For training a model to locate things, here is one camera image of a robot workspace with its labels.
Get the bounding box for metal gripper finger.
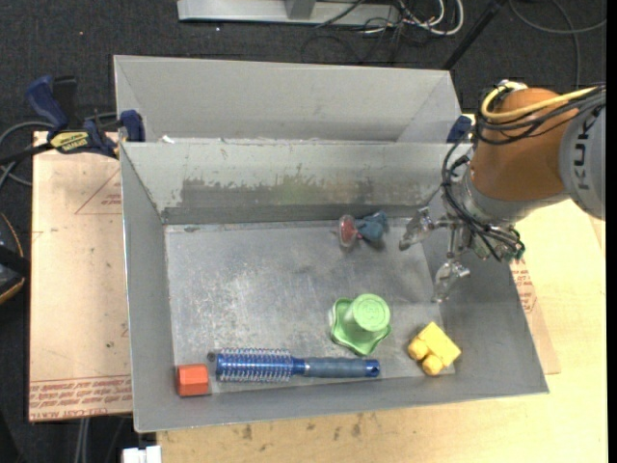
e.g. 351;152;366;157
430;259;471;305
398;205;435;253

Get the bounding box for blue and red small toy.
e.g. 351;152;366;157
337;209;390;251

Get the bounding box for yellow toy block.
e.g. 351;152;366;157
407;320;463;377

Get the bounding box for green cup with wavy rim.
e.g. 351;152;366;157
328;292;393;358

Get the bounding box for grey metal bin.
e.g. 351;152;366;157
113;54;551;434

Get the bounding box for blue hairbrush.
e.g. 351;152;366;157
206;346;382;384

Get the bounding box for orange cube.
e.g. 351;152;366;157
174;363;213;398

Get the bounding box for brown cardboard board, red print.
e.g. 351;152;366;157
28;130;563;424

